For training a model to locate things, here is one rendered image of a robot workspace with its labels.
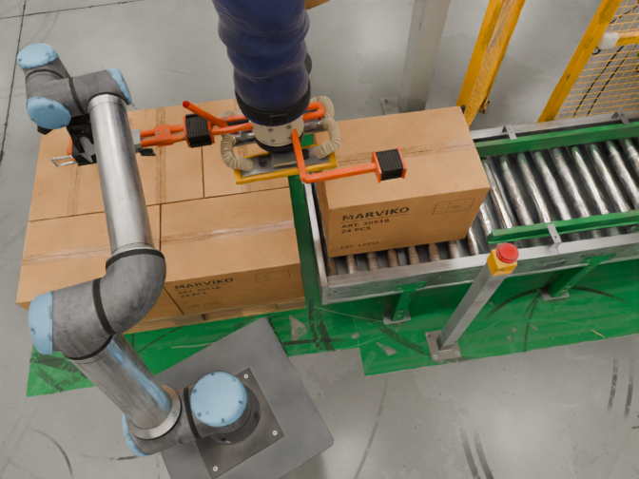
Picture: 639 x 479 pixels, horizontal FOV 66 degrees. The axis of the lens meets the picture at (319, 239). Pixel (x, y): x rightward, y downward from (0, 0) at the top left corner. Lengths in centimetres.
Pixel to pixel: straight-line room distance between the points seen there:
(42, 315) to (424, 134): 148
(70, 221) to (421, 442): 189
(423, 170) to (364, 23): 223
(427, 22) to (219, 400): 209
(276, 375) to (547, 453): 140
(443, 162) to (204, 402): 119
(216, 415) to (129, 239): 62
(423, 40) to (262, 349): 184
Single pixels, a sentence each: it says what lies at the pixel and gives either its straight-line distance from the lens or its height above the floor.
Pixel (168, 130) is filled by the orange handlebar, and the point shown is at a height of 127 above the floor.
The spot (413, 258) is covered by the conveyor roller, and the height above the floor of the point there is 55.
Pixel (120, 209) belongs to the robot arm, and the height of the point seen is 159.
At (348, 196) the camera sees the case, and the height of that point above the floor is 95.
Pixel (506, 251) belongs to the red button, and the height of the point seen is 104.
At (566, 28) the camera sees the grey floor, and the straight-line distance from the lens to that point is 427.
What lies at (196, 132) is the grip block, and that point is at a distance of 163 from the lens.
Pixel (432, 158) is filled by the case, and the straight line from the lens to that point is 195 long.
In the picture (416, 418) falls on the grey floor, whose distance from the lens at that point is 253.
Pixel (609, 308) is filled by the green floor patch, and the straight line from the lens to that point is 300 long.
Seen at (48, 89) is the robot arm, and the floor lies 161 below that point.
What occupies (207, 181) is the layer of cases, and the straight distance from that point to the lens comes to 241.
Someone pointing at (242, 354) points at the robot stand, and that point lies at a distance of 180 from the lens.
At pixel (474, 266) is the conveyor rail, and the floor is 59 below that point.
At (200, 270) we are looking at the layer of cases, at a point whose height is 54.
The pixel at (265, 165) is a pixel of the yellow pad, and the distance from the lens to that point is 165.
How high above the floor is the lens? 247
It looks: 62 degrees down
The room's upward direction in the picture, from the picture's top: 2 degrees counter-clockwise
